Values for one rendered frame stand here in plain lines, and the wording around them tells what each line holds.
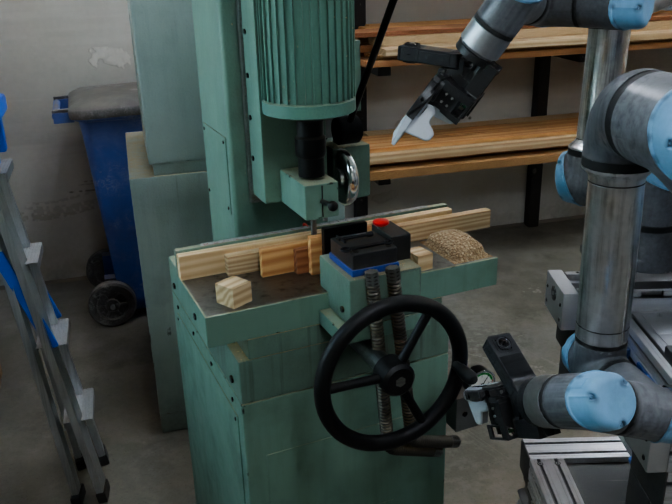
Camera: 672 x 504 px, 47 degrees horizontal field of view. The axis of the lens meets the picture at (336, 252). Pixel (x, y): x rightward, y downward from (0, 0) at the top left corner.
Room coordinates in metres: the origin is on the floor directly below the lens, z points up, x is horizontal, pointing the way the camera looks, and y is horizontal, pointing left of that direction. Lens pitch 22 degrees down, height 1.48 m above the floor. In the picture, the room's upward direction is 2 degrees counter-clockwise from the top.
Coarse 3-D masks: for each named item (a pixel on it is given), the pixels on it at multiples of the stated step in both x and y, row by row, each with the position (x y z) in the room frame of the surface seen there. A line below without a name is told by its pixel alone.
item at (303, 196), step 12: (288, 168) 1.51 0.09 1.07; (288, 180) 1.46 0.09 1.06; (300, 180) 1.42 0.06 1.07; (312, 180) 1.42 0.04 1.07; (324, 180) 1.42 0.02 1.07; (288, 192) 1.46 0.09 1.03; (300, 192) 1.40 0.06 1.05; (312, 192) 1.39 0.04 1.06; (324, 192) 1.40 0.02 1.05; (336, 192) 1.41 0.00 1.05; (288, 204) 1.47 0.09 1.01; (300, 204) 1.40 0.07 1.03; (312, 204) 1.39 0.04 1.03; (312, 216) 1.39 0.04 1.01; (324, 216) 1.40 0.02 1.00
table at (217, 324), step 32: (192, 288) 1.31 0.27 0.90; (256, 288) 1.30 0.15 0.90; (288, 288) 1.29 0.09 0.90; (320, 288) 1.29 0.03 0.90; (448, 288) 1.37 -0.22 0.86; (192, 320) 1.28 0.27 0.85; (224, 320) 1.19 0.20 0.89; (256, 320) 1.22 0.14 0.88; (288, 320) 1.24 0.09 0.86; (320, 320) 1.26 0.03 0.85; (384, 320) 1.21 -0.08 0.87; (416, 320) 1.24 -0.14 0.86
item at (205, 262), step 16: (448, 208) 1.58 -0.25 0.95; (368, 224) 1.50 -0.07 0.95; (256, 240) 1.42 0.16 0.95; (272, 240) 1.42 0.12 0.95; (288, 240) 1.43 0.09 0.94; (176, 256) 1.36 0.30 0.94; (192, 256) 1.35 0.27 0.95; (208, 256) 1.36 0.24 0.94; (192, 272) 1.35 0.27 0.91; (208, 272) 1.36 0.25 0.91; (224, 272) 1.38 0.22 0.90
